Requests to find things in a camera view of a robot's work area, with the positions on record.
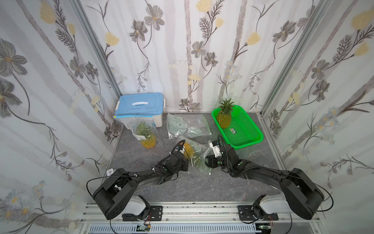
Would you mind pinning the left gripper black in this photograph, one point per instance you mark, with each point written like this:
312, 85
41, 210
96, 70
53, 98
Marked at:
183, 162

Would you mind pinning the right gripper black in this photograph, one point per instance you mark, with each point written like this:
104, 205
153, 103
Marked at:
209, 161

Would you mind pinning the zip-top bag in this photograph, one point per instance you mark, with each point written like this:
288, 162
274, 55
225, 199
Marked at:
205, 170
131, 124
187, 125

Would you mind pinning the pineapple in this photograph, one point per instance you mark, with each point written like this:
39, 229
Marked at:
145, 132
224, 116
194, 152

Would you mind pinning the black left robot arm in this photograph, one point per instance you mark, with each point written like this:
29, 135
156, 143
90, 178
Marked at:
115, 196

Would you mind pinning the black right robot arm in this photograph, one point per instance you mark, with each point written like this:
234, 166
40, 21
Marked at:
299, 195

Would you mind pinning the green plastic perforated basket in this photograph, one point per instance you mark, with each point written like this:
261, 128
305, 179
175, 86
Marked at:
248, 133

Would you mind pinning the blue lid storage box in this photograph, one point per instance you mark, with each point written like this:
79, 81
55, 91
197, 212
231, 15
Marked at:
146, 105

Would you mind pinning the white power strip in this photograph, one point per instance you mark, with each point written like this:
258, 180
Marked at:
110, 172

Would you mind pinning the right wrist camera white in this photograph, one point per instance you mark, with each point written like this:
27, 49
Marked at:
215, 146

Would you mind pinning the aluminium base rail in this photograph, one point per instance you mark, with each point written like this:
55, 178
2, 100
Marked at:
189, 212

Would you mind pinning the white perforated cable duct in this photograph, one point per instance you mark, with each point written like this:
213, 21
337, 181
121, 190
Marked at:
199, 228

